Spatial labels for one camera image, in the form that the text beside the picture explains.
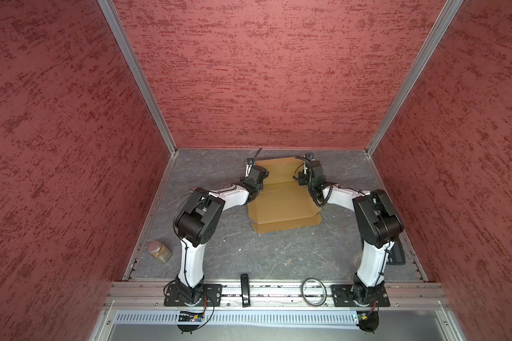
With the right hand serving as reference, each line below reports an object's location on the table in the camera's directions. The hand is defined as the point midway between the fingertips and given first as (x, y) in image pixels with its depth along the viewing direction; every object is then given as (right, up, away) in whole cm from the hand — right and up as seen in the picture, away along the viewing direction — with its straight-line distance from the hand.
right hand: (301, 174), depth 101 cm
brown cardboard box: (-9, -15, -3) cm, 18 cm away
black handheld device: (-25, -40, -28) cm, 55 cm away
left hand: (-24, -3, 0) cm, 24 cm away
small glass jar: (-57, -29, -24) cm, 68 cm away
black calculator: (+34, -31, -20) cm, 50 cm away
